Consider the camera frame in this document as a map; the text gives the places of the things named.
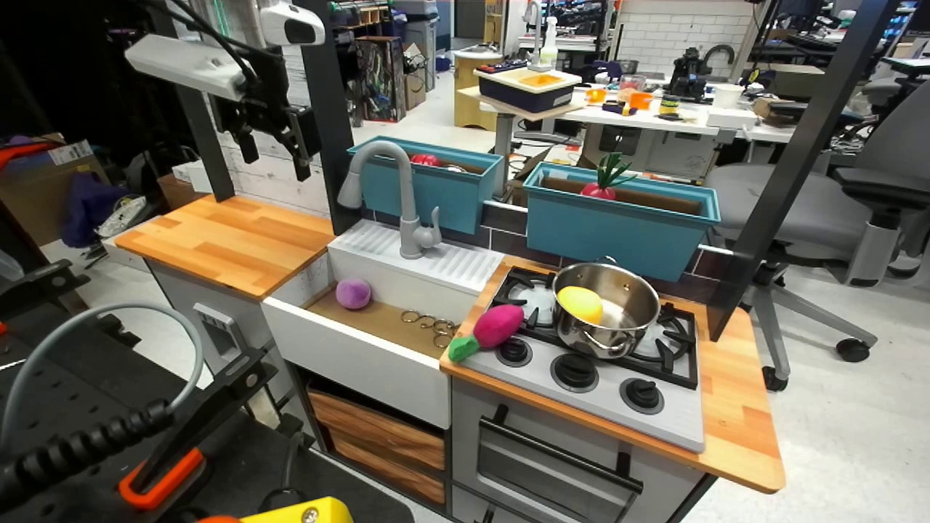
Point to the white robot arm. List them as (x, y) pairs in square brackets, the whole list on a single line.
[(249, 86)]

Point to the toy oven door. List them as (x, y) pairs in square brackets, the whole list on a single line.
[(545, 470)]

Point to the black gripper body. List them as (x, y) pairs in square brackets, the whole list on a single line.
[(295, 130)]

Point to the toy kitchen stove top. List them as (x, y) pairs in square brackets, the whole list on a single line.
[(654, 387)]

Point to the wooden drawer front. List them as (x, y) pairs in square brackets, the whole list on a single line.
[(383, 442)]

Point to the teal planter box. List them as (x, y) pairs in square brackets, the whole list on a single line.
[(448, 181), (650, 227)]

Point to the left orange black clamp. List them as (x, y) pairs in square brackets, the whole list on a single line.
[(179, 457)]

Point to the pink plush radish toy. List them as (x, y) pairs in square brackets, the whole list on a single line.
[(492, 329)]

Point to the black tray with yellow content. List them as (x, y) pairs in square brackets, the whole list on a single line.
[(527, 89)]

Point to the yellow plush lemon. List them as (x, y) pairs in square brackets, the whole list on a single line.
[(582, 303)]

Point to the left teal planter box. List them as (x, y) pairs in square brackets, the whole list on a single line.
[(448, 181)]

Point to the background white table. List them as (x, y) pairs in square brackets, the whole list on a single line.
[(692, 120)]

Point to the white toy sink basin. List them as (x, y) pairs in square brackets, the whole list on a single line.
[(391, 351)]

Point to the black office chair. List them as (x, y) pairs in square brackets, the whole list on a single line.
[(855, 223)]

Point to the wooden left countertop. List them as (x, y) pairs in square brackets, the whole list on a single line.
[(240, 243)]

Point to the right teal planter box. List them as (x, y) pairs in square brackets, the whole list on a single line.
[(650, 227)]

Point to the steel cooking pot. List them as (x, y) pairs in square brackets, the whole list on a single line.
[(633, 307)]

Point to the black perforated breadboard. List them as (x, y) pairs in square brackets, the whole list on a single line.
[(89, 419)]

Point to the purple plush ball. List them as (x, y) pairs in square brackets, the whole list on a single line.
[(354, 295)]

